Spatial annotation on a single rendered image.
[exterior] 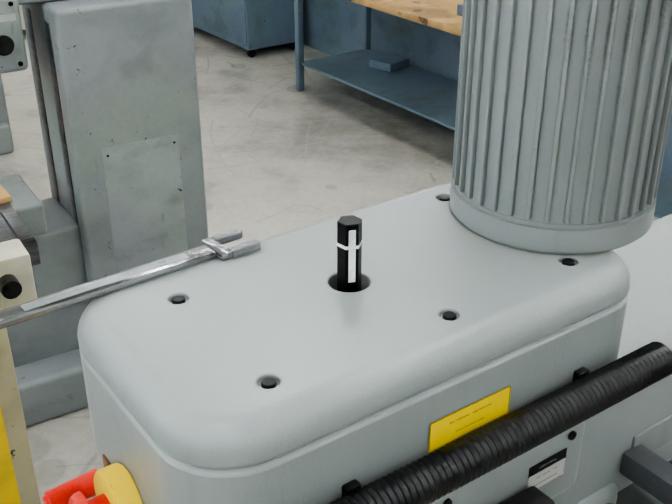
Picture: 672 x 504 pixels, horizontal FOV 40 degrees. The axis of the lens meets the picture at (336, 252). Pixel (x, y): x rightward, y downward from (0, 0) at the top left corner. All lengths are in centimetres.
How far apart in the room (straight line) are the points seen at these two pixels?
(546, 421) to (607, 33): 33
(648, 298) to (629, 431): 15
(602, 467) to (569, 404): 23
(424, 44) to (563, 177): 647
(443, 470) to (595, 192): 29
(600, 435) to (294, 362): 41
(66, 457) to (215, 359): 297
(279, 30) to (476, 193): 749
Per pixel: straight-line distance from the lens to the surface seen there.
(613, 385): 86
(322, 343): 72
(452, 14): 607
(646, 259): 118
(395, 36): 756
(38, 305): 80
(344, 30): 811
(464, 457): 76
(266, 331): 74
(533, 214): 86
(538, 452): 91
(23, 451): 295
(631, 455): 106
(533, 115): 83
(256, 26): 821
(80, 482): 90
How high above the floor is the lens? 229
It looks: 28 degrees down
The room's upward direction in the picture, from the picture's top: straight up
